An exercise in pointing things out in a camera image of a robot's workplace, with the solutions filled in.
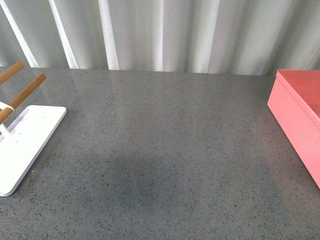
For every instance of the white curtain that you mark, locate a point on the white curtain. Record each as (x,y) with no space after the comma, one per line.
(246,37)

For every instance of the pink plastic box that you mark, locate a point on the pink plastic box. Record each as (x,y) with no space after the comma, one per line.
(295,103)

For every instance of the white towel rack stand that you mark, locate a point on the white towel rack stand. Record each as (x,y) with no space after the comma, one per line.
(23,141)

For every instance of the wooden rack rod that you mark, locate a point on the wooden rack rod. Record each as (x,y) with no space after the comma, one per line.
(11,71)
(21,97)

